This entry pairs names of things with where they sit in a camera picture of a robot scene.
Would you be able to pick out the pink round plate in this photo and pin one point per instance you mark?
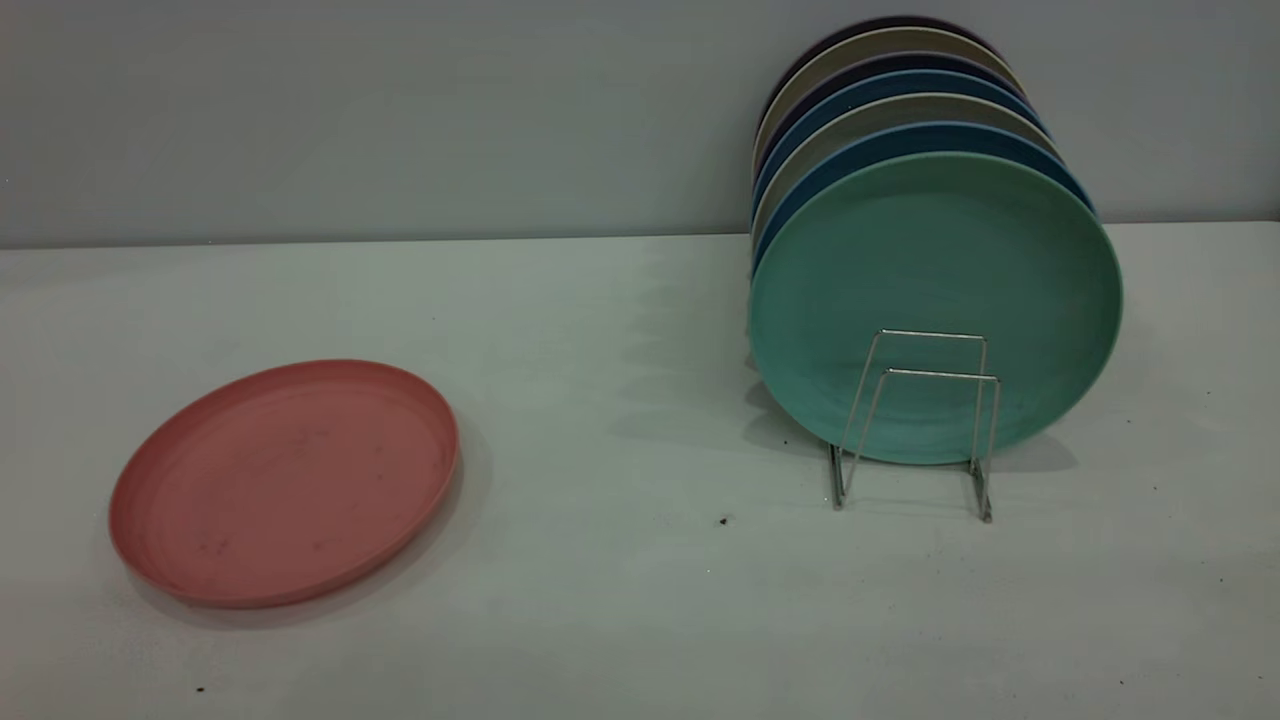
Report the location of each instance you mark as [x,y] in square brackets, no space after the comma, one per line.
[285,480]

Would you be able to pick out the green round plate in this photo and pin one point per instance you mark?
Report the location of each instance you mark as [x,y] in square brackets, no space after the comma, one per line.
[930,250]

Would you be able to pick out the blue round plate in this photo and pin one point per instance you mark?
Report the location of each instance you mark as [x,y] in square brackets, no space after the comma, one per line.
[920,138]
[890,83]

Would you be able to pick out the beige round plate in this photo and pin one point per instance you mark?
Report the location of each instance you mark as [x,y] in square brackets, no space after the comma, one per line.
[880,40]
[900,108]

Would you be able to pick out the dark navy round plate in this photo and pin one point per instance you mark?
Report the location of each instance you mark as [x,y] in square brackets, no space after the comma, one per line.
[880,62]

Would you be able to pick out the dark purple round plate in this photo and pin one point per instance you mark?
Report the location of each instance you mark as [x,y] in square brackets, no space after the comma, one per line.
[900,20]

